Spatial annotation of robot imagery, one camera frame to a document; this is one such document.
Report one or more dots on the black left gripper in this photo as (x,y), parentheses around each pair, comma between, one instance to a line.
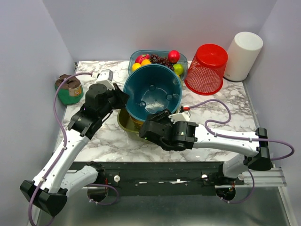
(122,97)

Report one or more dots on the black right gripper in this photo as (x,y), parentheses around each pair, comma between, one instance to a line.
(157,117)

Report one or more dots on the teal plastic bucket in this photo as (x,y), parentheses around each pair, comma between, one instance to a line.
(152,89)

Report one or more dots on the red mesh basket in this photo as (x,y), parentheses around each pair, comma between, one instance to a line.
(206,71)

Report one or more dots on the white cylindrical container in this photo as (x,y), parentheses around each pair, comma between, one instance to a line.
(242,53)

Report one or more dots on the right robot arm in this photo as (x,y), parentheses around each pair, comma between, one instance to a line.
(175,132)

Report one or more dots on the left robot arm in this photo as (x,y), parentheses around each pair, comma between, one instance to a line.
(50,189)

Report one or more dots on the yellow plastic bin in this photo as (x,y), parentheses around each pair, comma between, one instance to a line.
(138,124)

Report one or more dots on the olive green plastic tub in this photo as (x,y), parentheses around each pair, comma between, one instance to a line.
(132,130)

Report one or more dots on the yellow lemon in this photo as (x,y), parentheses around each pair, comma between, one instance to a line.
(135,66)

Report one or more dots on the orange fruit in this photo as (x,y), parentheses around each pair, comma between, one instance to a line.
(145,62)

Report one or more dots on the pink dragon fruit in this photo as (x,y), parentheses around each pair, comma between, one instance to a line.
(142,57)

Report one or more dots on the dark purple grape bunch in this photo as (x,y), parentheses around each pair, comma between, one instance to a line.
(156,59)

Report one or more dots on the green pot with brown top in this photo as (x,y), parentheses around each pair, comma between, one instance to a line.
(71,92)

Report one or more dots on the clear teal fruit basket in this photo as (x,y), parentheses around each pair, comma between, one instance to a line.
(161,53)

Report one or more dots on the red apple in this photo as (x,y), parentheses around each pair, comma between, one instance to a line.
(173,56)

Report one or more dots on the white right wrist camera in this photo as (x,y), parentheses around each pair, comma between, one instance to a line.
(183,115)

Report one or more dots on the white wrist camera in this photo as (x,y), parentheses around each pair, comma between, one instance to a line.
(105,77)
(183,115)

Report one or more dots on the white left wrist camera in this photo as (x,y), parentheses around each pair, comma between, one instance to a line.
(105,77)

